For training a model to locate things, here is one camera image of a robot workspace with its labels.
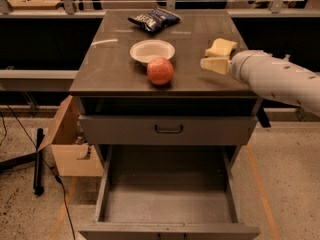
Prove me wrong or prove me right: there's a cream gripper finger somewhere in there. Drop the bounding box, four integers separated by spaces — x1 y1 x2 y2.
200 57 230 75

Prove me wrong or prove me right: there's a yellow sponge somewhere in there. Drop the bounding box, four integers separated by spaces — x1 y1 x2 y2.
205 38 237 57

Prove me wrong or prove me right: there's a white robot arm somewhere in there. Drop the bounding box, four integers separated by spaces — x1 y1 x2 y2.
200 50 320 116

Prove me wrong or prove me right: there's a grey drawer cabinet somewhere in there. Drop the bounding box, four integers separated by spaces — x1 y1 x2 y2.
68 9 272 240

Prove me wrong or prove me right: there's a closed top drawer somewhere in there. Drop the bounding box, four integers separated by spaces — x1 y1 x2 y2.
79 115 257 146

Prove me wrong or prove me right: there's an open middle drawer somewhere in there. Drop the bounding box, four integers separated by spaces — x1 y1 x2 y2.
79 145 260 240

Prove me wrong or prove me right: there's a red apple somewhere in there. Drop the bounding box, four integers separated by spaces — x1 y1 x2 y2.
147 57 174 85

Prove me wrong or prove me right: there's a blue chip bag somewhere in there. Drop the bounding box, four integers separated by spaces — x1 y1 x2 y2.
128 8 181 33

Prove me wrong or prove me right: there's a cardboard box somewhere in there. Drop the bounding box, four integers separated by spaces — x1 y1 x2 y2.
39 96 103 177

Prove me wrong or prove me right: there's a black stand base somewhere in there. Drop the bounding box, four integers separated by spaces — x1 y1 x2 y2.
0 127 46 196

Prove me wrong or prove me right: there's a black floor cable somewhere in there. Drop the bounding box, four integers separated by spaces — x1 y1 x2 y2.
0 103 77 240

